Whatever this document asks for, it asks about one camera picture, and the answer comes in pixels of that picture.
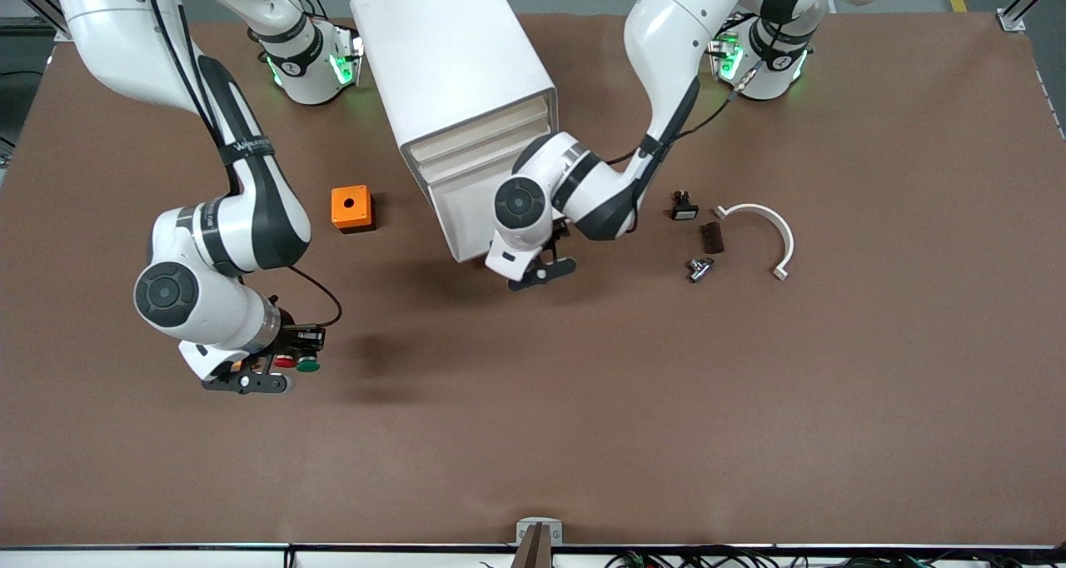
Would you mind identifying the grey metal table bracket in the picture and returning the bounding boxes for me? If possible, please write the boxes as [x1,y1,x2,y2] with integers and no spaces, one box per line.
[516,517,564,548]

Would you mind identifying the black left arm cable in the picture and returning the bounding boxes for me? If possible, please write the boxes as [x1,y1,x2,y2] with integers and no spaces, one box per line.
[604,18,763,165]

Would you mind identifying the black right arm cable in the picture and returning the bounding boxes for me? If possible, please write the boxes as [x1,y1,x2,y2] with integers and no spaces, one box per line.
[140,0,344,329]

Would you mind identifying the tangled cable bundle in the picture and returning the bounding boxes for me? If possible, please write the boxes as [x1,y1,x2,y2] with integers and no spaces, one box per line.
[604,547,1066,568]

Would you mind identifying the white semicircular pipe clamp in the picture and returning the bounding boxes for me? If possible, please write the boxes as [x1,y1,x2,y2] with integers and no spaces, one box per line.
[713,203,795,282]

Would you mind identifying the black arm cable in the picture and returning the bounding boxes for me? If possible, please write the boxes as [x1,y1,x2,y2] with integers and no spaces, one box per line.
[604,18,763,165]
[140,0,344,329]

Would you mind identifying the white table edge rail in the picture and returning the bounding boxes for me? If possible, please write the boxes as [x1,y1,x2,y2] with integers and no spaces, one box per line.
[0,543,1066,568]

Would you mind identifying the orange box with hole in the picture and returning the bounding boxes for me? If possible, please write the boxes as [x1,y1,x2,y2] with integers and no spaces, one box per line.
[331,185,376,234]

